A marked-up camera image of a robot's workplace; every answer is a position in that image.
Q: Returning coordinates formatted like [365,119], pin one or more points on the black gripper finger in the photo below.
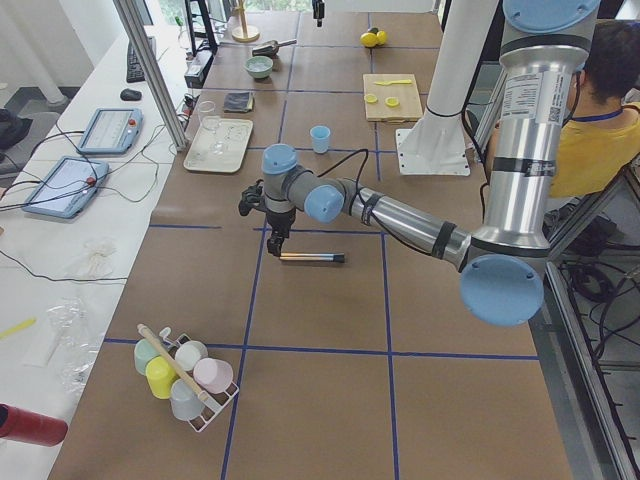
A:
[318,10]

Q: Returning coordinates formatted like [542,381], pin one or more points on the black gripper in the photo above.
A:
[280,220]

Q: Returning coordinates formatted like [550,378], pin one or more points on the steel muddler black tip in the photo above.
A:
[313,257]

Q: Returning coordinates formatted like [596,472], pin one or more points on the yellow lemon half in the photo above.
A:
[370,98]

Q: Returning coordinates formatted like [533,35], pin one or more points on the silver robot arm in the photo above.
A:
[502,262]

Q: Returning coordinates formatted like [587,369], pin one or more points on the yellow lemon upper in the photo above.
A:
[369,40]

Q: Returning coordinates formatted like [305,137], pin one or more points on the wooden cup tree stand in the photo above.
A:
[244,33]

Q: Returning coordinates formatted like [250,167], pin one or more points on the light blue plastic cup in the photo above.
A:
[320,138]

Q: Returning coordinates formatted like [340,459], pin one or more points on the cream cup on rack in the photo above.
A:
[189,354]

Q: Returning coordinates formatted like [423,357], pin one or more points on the pink cup on rack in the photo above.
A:
[214,375]

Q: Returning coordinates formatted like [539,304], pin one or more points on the green cup on rack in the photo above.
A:
[144,352]

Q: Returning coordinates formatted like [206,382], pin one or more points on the yellow cup on rack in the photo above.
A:
[160,377]

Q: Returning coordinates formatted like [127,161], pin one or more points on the grey cup on rack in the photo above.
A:
[184,403]

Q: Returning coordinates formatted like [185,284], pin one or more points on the steel ice scoop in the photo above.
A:
[271,48]

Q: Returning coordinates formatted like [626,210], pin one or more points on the green bowl of ice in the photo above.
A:
[259,67]

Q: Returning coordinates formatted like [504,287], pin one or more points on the cream bear tray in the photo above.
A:
[234,134]

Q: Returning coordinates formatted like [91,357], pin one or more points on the yellow plastic knife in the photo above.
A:
[393,82]

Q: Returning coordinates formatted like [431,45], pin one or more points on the grey folded cloth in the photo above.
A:
[238,102]

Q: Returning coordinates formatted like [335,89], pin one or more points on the wooden cutting board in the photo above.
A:
[410,108]

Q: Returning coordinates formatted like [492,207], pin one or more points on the clear wine glass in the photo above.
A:
[209,121]

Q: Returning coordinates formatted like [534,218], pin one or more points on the black keyboard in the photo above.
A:
[134,70]

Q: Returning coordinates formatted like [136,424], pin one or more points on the blue teach pendant far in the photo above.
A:
[111,131]

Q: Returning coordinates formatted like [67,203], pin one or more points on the blue teach pendant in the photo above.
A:
[68,188]
[111,131]

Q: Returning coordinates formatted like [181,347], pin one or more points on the black computer mouse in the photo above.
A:
[130,95]

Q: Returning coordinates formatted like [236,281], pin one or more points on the blue teach pendant near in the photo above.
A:
[68,188]

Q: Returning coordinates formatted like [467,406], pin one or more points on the person in yellow shirt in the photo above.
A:
[603,134]

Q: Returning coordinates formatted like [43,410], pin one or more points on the red bottle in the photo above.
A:
[30,427]

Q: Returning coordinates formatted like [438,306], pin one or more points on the white wire cup rack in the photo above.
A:
[180,370]

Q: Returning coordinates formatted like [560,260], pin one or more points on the aluminium frame post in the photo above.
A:
[132,23]

